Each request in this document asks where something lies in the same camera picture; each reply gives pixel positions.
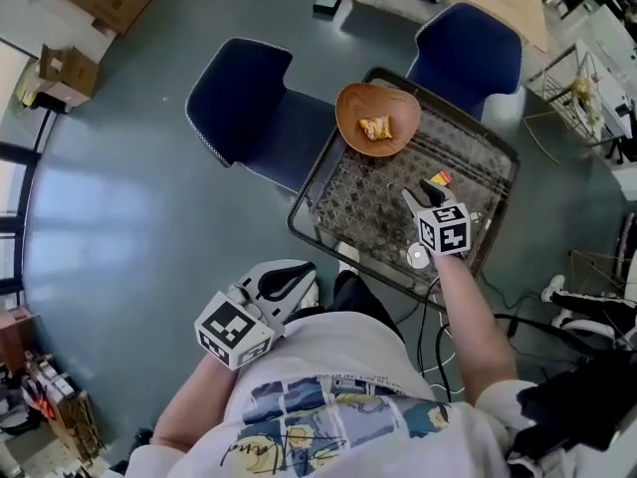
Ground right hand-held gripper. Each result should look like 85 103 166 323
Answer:
401 179 483 269

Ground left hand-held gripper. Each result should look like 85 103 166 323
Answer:
193 259 319 370

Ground orange snack packet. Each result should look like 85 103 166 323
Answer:
358 116 394 141

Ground wooden bowl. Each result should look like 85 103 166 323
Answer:
335 82 422 157

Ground person's right forearm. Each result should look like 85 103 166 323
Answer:
430 252 523 407

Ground person's left forearm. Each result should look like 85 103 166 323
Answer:
150 354 246 455

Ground person's white shoe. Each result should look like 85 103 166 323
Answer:
335 240 360 274

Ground glass top rattan table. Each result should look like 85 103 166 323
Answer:
287 66 522 313

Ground person's black shorts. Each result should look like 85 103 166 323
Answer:
329 270 406 342

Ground person's white printed shirt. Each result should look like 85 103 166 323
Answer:
129 311 548 478

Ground blue chair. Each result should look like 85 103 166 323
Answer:
185 36 344 194
405 1 524 121

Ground yellow flower bunch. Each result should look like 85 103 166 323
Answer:
566 75 606 123

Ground light wooden table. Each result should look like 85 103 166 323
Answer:
377 0 548 54

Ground white table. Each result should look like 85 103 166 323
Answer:
586 5 637 161

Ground black bag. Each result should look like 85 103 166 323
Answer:
512 363 637 467

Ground brown cardboard box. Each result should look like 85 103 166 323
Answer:
0 307 40 373

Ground black framed glass door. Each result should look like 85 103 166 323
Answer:
0 139 46 318

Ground open cardboard box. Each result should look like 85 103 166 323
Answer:
38 43 101 103

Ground black cable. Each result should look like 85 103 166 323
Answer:
477 274 548 318
416 274 472 402

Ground white cable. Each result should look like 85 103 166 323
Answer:
422 286 467 397

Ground gold wire chair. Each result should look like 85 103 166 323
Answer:
522 42 623 163

